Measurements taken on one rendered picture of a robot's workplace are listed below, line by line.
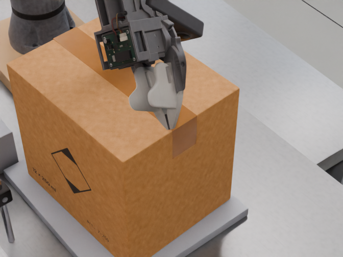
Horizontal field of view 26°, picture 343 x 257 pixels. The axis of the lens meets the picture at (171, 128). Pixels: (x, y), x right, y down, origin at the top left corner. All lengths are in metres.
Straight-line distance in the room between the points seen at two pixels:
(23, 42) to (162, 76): 0.71
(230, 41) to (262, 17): 1.51
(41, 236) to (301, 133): 0.56
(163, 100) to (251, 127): 0.56
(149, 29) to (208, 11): 0.87
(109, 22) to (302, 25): 2.30
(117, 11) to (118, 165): 0.23
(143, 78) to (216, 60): 0.68
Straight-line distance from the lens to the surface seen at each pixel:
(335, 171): 1.66
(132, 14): 0.98
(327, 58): 3.07
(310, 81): 1.65
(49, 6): 1.61
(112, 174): 1.11
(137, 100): 1.00
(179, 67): 0.99
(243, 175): 1.43
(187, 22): 1.05
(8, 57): 1.67
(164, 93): 0.99
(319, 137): 1.53
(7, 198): 1.25
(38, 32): 1.63
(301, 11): 3.31
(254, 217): 1.37
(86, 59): 1.23
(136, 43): 0.95
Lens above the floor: 1.89
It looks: 44 degrees down
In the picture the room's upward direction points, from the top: straight up
